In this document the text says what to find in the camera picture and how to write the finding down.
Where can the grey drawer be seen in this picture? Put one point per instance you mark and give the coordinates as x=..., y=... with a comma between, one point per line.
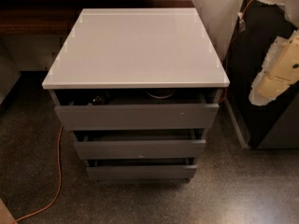
x=146, y=144
x=147, y=169
x=127, y=113

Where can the clear plastic water bottle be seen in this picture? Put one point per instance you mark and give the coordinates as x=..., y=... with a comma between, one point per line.
x=100, y=98

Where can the grey top drawer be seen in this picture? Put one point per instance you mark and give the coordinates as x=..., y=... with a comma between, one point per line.
x=127, y=113

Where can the black side cabinet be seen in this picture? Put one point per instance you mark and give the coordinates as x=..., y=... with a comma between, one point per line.
x=271, y=126

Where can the grey three-drawer cabinet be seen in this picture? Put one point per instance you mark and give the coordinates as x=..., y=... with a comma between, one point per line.
x=129, y=50

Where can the grey middle drawer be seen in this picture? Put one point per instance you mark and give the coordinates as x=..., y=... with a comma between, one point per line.
x=146, y=144

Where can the dark wooden shelf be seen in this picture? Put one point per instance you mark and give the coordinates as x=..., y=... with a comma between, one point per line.
x=57, y=17

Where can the grey panel at left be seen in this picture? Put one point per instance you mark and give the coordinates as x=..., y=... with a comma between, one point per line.
x=9, y=72

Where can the grey bottom drawer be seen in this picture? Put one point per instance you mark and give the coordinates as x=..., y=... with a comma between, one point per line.
x=147, y=169

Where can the white round bowl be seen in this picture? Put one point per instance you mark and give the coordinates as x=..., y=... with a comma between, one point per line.
x=160, y=93

